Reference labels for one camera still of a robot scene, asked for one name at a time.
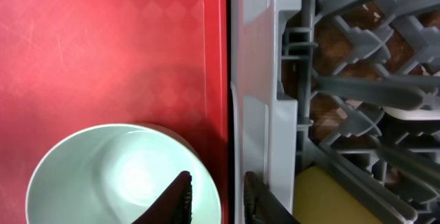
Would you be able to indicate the grey dishwasher rack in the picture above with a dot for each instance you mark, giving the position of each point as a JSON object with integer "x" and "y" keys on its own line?
{"x": 309, "y": 79}

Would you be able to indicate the green bowl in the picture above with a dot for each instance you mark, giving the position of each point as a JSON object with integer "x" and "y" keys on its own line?
{"x": 113, "y": 173}

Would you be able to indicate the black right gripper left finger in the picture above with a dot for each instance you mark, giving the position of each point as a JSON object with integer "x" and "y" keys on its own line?
{"x": 173, "y": 206}

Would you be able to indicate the red plastic tray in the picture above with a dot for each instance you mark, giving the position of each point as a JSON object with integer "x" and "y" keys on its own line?
{"x": 70, "y": 64}

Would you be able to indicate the white plastic spoon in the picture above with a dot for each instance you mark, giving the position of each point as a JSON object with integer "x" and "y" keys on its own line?
{"x": 416, "y": 115}

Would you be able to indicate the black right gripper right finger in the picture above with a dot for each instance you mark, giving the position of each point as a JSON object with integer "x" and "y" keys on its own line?
{"x": 260, "y": 205}

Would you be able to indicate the yellow plastic cup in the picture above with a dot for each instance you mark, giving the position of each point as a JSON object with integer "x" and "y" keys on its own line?
{"x": 319, "y": 199}

